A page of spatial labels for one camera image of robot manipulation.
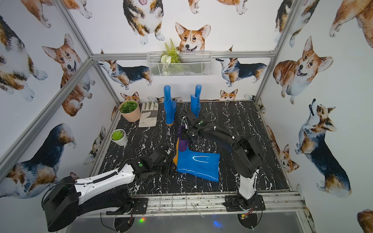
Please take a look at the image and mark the purple cloth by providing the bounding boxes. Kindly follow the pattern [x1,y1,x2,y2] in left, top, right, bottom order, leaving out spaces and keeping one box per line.
[178,125,189,151]

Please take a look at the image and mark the blue rubber boot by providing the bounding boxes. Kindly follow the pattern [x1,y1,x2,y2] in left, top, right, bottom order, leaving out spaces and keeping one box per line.
[164,85,177,126]
[173,142,220,182]
[190,84,202,118]

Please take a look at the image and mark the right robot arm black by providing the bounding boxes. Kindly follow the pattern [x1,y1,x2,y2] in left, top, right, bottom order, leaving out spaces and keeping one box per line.
[174,116,263,201]

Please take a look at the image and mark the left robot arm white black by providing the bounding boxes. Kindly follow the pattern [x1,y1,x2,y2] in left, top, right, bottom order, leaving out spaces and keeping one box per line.
[42,157,174,232]

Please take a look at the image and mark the small white plant pot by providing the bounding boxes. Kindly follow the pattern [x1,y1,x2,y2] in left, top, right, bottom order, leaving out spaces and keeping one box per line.
[110,129,128,147]

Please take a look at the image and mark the green plant in white pot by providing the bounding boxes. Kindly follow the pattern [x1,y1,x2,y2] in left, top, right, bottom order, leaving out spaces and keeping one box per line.
[111,130,125,141]

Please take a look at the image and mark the white grey work glove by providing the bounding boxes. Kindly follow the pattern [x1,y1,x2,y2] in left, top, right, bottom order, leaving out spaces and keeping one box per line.
[139,102,159,128]

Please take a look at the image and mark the pink ribbed plant pot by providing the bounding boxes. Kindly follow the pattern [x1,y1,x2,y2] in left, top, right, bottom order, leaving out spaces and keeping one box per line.
[121,103,141,122]

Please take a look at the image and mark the green plant in pink pot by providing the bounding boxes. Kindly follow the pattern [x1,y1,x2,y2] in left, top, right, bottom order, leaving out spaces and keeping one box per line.
[119,101,139,114]

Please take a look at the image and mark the fern and white flower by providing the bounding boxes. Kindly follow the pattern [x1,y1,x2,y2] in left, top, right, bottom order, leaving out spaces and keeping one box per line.
[160,39,182,76]

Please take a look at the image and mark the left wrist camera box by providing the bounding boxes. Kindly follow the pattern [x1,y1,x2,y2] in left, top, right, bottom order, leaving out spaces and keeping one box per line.
[149,146,173,166]

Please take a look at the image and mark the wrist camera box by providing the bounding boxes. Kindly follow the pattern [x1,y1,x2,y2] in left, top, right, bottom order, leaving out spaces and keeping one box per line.
[182,109,198,122]
[149,146,173,166]

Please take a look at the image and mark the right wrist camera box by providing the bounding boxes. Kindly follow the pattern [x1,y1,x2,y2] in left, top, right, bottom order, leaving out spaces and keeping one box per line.
[182,109,198,122]

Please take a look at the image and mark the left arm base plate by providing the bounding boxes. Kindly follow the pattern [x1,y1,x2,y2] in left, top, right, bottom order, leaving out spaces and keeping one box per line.
[106,198,149,216]

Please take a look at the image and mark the white wire wall basket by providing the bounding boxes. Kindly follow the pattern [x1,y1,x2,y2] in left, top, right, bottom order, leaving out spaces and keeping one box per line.
[147,51,212,77]

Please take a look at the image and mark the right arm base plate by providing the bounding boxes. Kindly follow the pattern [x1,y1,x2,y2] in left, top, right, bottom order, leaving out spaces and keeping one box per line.
[223,194,266,212]

